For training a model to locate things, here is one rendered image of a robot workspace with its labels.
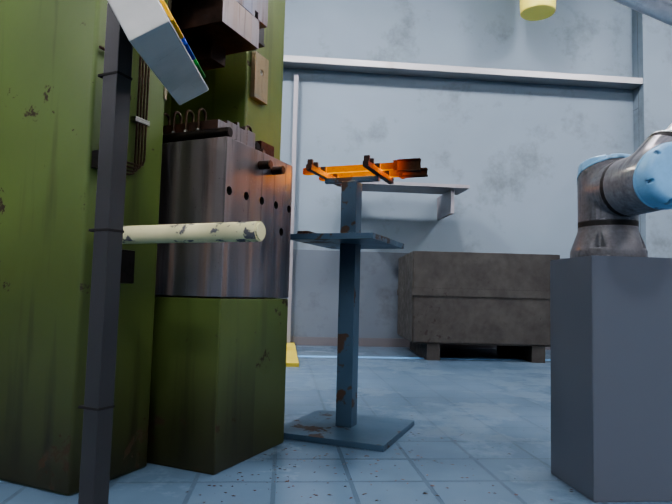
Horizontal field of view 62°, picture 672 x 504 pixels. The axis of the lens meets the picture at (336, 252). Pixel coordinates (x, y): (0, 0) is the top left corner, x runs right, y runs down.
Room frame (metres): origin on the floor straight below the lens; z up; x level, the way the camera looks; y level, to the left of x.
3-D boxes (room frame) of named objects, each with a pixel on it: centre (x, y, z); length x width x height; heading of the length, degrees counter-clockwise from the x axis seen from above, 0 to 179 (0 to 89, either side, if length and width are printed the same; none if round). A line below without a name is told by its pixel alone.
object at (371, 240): (2.04, -0.05, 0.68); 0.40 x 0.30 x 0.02; 158
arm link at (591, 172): (1.51, -0.74, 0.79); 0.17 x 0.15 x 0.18; 8
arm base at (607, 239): (1.52, -0.74, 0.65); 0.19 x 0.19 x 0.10
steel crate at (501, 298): (4.79, -1.17, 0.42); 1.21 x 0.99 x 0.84; 88
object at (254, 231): (1.32, 0.37, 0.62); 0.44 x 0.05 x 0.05; 66
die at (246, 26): (1.75, 0.50, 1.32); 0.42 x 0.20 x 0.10; 66
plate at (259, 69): (2.01, 0.30, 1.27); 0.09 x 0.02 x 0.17; 156
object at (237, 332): (1.81, 0.49, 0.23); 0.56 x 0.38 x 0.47; 66
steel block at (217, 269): (1.81, 0.49, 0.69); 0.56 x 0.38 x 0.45; 66
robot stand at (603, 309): (1.52, -0.74, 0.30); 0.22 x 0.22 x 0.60; 5
